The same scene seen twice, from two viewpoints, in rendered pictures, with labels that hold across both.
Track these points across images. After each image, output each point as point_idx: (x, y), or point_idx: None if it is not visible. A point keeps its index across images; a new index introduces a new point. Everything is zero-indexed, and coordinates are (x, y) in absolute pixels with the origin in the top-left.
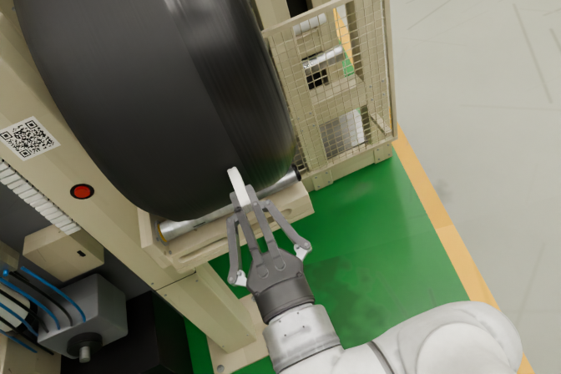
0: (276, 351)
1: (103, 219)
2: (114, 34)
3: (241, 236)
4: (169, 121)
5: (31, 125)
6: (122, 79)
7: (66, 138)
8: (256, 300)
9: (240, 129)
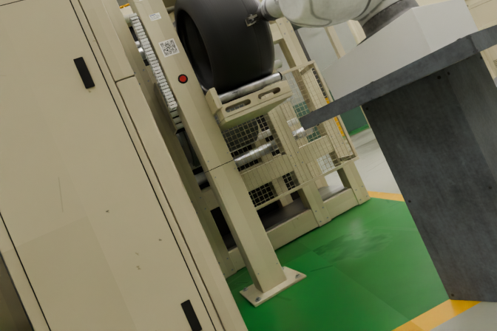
0: (264, 0)
1: (188, 98)
2: None
3: (257, 101)
4: None
5: (171, 41)
6: None
7: (182, 50)
8: (257, 9)
9: (248, 4)
